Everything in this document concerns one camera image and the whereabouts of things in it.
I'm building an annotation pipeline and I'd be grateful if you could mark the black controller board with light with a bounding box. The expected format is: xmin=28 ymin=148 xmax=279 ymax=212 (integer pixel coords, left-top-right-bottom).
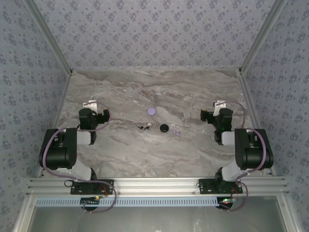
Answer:
xmin=218 ymin=197 xmax=236 ymax=210
xmin=80 ymin=197 xmax=101 ymax=209

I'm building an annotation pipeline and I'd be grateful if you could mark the grey metal panel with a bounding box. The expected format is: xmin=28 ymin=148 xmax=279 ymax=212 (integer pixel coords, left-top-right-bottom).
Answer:
xmin=26 ymin=206 xmax=290 ymax=232

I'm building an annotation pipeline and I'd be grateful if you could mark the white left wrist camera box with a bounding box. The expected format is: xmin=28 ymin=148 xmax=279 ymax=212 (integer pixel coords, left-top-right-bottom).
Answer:
xmin=83 ymin=100 xmax=98 ymax=114

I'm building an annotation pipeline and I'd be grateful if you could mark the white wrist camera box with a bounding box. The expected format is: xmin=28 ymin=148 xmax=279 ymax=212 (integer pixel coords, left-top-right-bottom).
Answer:
xmin=212 ymin=100 xmax=227 ymax=115
xmin=83 ymin=100 xmax=98 ymax=114

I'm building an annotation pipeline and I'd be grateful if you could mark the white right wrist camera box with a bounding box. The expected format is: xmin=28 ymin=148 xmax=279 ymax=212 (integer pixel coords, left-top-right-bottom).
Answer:
xmin=212 ymin=100 xmax=227 ymax=115

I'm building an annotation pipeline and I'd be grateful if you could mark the aluminium table side rail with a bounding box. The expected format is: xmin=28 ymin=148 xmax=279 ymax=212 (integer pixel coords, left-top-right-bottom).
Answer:
xmin=237 ymin=69 xmax=276 ymax=176

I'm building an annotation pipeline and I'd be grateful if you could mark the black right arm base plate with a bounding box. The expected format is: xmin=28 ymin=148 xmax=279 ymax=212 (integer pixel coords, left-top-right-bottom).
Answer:
xmin=198 ymin=178 xmax=243 ymax=195

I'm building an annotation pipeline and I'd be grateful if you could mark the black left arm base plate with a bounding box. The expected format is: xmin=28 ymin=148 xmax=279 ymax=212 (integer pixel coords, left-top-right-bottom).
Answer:
xmin=70 ymin=179 xmax=114 ymax=195

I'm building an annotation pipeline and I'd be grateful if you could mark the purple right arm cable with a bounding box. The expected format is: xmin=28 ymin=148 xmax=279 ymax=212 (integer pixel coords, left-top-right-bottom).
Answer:
xmin=220 ymin=100 xmax=269 ymax=212

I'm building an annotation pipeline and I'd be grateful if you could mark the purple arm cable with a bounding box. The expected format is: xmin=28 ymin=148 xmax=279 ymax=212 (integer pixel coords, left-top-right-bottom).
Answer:
xmin=220 ymin=100 xmax=269 ymax=212
xmin=41 ymin=101 xmax=118 ymax=214

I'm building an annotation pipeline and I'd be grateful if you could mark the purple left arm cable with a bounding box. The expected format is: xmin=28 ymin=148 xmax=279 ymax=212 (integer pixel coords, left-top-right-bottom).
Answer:
xmin=41 ymin=101 xmax=118 ymax=214

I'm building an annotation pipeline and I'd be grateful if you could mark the aluminium mounting rail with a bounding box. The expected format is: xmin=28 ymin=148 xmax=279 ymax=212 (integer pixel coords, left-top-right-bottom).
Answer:
xmin=26 ymin=176 xmax=290 ymax=196

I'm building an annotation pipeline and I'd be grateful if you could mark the aluminium frame post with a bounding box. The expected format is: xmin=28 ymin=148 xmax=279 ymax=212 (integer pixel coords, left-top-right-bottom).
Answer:
xmin=23 ymin=0 xmax=73 ymax=74
xmin=239 ymin=0 xmax=289 ymax=74

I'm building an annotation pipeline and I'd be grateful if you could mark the slotted grey cable duct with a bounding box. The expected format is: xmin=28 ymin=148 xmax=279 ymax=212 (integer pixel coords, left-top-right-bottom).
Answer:
xmin=35 ymin=196 xmax=222 ymax=208

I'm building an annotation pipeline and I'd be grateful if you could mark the aluminium lower frame bar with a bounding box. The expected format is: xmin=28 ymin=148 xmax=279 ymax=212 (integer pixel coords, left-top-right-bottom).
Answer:
xmin=275 ymin=194 xmax=300 ymax=232
xmin=13 ymin=195 xmax=37 ymax=232

